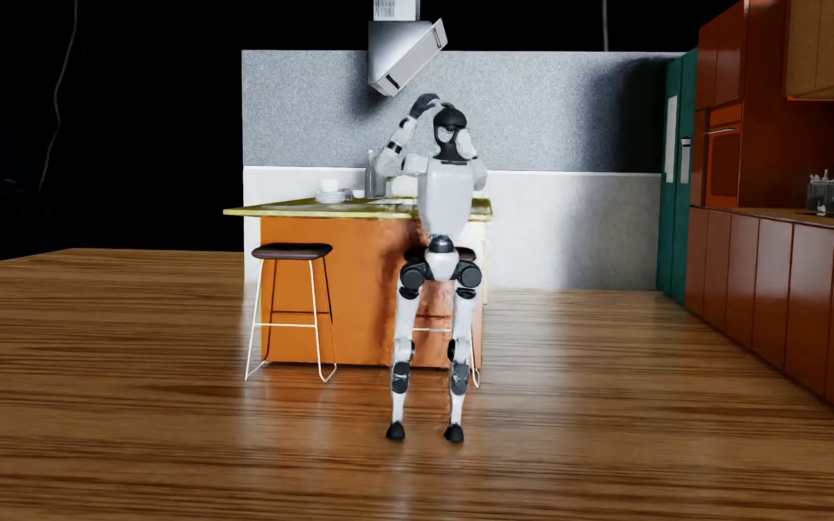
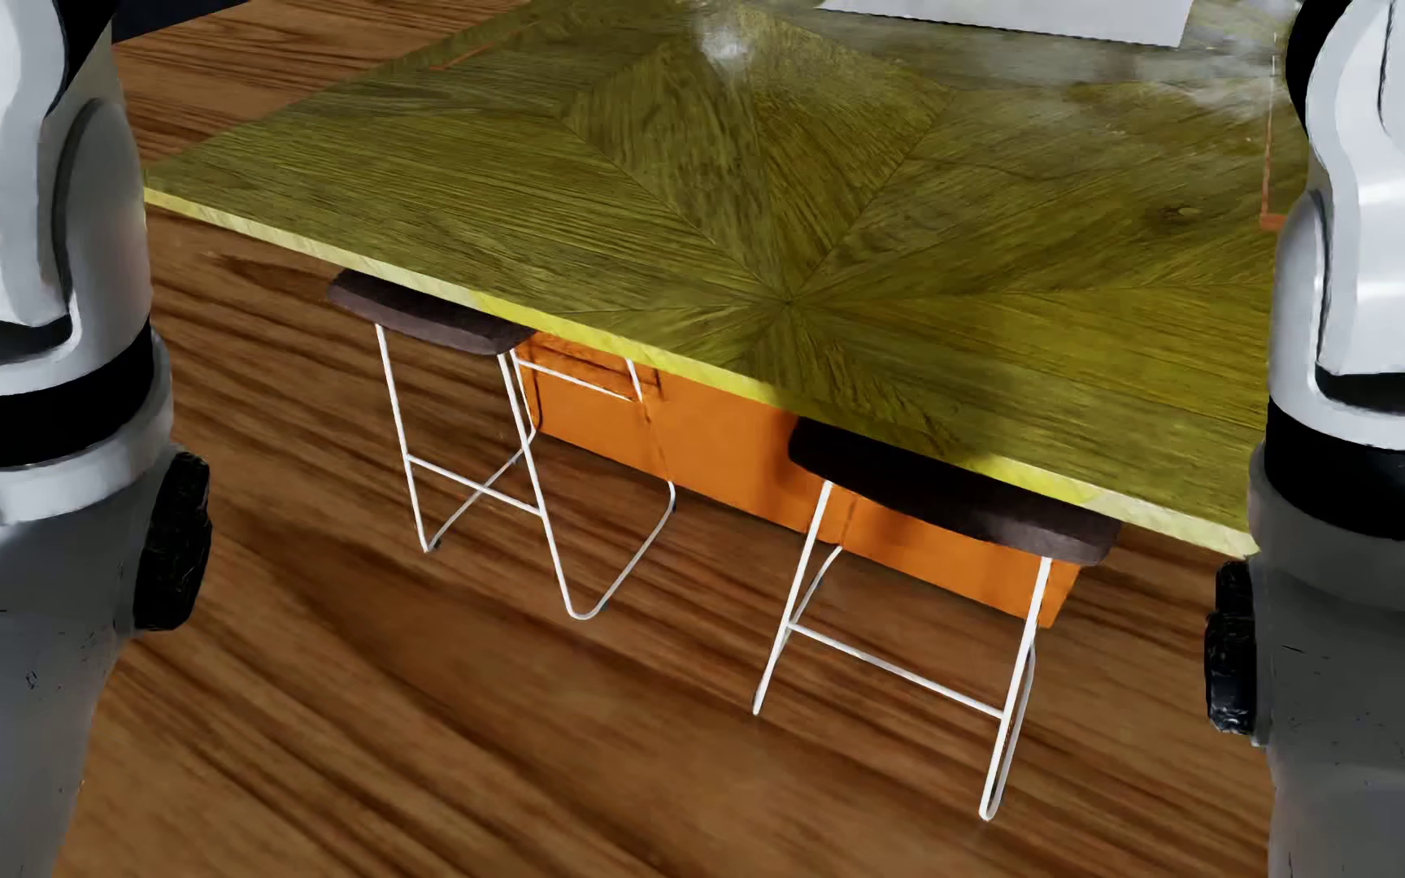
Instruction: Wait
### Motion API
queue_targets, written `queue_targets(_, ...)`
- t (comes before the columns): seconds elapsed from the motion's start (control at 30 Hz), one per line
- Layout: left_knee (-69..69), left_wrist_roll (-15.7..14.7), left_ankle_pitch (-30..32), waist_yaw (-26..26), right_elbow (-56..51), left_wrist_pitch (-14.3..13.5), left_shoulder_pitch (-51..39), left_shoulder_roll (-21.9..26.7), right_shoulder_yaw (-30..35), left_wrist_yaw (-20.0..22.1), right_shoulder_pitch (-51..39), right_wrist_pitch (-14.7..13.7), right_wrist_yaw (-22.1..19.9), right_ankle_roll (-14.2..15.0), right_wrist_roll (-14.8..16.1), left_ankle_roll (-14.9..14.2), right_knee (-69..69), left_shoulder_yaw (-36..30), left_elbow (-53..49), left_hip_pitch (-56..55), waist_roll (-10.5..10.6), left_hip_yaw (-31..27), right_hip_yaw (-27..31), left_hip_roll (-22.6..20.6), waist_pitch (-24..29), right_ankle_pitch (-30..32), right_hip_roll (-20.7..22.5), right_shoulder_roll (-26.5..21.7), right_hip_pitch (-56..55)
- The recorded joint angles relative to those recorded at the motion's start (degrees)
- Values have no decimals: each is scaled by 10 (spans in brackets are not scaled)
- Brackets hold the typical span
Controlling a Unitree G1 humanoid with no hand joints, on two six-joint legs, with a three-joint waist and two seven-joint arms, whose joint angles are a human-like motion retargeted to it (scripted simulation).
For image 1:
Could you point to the light wood upper cabinet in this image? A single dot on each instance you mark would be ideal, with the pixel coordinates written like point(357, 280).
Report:
point(832, 47)

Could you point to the orange built-in oven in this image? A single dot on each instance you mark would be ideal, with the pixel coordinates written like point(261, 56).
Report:
point(723, 155)

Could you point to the white right robot leg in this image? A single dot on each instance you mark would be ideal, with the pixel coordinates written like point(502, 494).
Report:
point(404, 340)

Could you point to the tall brown cabinet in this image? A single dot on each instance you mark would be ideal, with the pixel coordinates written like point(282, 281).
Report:
point(757, 108)

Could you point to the orange kitchen island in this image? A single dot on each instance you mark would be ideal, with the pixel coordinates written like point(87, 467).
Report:
point(359, 289)

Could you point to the brown lower kitchen cabinets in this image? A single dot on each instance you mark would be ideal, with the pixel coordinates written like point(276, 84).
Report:
point(786, 304)

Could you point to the white robot leg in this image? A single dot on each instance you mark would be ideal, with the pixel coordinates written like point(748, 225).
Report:
point(462, 340)
point(404, 340)

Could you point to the black robot head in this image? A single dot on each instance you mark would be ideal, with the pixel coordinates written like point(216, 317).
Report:
point(449, 134)

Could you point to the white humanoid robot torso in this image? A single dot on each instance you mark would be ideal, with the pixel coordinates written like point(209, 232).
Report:
point(446, 195)

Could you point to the brown seat white-legged stool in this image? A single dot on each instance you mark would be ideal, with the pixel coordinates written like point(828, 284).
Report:
point(469, 255)
point(292, 289)

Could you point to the green refrigerator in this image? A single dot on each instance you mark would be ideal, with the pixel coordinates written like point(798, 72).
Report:
point(675, 174)

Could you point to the white left robot leg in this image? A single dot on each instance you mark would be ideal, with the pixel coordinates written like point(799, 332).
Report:
point(462, 340)

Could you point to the grey glass bottle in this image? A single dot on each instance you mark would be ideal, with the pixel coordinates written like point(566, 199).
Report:
point(371, 177)

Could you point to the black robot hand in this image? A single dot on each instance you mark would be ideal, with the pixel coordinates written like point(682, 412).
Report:
point(423, 105)

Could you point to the stainless steel range hood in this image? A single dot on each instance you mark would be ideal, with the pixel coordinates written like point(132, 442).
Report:
point(402, 50)

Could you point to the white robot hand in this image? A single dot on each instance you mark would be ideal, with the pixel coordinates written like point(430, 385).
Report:
point(465, 145)

